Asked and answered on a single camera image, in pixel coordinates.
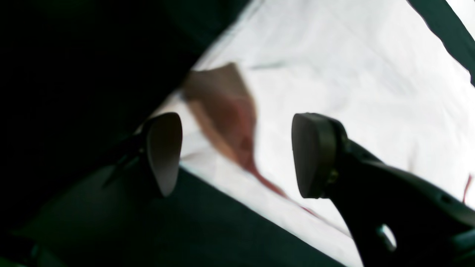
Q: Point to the pink T-shirt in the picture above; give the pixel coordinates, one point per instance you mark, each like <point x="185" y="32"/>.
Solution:
<point x="395" y="73"/>

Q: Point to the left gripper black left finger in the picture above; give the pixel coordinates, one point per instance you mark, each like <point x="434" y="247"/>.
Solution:
<point x="157" y="149"/>

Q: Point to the black table cloth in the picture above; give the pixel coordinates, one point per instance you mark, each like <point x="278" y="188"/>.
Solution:
<point x="78" y="78"/>

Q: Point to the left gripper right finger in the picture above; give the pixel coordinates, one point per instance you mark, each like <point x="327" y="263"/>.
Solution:
<point x="396" y="219"/>

